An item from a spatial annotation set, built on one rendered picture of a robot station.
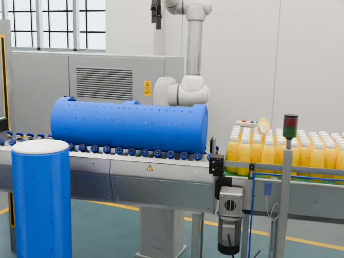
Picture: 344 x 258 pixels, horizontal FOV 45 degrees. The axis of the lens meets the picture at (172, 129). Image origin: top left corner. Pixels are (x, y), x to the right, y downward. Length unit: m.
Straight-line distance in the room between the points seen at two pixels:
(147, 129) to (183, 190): 0.40
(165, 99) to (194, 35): 0.48
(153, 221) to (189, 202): 0.73
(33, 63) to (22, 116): 0.62
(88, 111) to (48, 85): 2.26
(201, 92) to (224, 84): 2.21
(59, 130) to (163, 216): 1.03
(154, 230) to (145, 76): 1.56
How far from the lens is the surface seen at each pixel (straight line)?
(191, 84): 2.84
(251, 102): 4.97
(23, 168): 2.14
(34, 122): 4.81
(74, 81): 4.41
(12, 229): 3.40
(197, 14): 2.91
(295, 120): 1.93
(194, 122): 2.21
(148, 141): 2.29
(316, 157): 2.18
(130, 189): 2.42
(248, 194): 2.18
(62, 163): 2.16
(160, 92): 2.87
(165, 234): 3.07
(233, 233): 2.08
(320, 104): 4.87
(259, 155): 2.20
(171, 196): 2.38
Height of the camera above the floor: 1.56
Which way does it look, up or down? 11 degrees down
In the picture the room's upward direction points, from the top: 1 degrees clockwise
